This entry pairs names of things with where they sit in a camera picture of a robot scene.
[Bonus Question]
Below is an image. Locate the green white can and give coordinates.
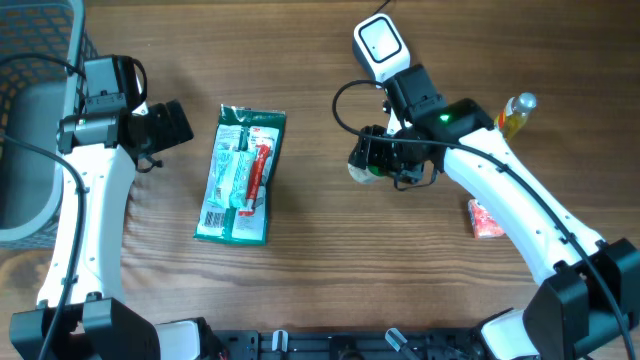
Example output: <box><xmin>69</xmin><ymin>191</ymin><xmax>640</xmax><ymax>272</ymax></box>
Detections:
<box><xmin>347</xmin><ymin>163</ymin><xmax>387</xmax><ymax>184</ymax></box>

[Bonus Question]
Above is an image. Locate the green 3M gloves package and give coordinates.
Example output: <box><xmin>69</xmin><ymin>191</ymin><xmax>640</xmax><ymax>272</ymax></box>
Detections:
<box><xmin>194</xmin><ymin>105</ymin><xmax>286</xmax><ymax>246</ymax></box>

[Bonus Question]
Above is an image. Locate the yellow oil bottle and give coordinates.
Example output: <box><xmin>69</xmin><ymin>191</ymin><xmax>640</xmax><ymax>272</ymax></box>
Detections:
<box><xmin>494</xmin><ymin>92</ymin><xmax>537</xmax><ymax>141</ymax></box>

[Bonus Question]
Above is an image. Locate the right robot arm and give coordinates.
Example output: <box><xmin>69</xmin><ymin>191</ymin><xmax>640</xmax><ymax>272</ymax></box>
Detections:
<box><xmin>349</xmin><ymin>65</ymin><xmax>639</xmax><ymax>359</ymax></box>

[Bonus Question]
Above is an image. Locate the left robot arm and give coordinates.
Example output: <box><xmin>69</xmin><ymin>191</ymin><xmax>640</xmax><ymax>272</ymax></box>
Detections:
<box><xmin>9</xmin><ymin>55</ymin><xmax>225</xmax><ymax>359</ymax></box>

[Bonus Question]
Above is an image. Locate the white barcode scanner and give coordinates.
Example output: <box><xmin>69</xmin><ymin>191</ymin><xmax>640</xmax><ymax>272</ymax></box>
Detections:
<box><xmin>352</xmin><ymin>13</ymin><xmax>411</xmax><ymax>83</ymax></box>

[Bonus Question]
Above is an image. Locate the grey plastic mesh basket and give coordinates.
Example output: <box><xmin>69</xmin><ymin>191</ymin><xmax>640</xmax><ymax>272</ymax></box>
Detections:
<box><xmin>1</xmin><ymin>0</ymin><xmax>98</xmax><ymax>249</ymax></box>

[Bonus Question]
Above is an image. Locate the black right camera cable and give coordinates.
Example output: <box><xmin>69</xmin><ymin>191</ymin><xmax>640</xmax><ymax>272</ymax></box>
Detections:
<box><xmin>331</xmin><ymin>79</ymin><xmax>636</xmax><ymax>351</ymax></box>

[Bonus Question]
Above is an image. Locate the black camera cable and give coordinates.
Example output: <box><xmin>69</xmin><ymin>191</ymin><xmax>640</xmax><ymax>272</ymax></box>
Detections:
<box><xmin>331</xmin><ymin>79</ymin><xmax>636</xmax><ymax>351</ymax></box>
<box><xmin>0</xmin><ymin>52</ymin><xmax>89</xmax><ymax>360</ymax></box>

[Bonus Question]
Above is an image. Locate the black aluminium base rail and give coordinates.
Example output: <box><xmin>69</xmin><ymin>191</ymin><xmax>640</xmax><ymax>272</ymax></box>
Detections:
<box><xmin>213</xmin><ymin>328</ymin><xmax>488</xmax><ymax>360</ymax></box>

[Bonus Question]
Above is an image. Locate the black left camera cable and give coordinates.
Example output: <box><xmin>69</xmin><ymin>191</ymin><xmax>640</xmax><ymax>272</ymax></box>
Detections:
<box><xmin>0</xmin><ymin>52</ymin><xmax>89</xmax><ymax>360</ymax></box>

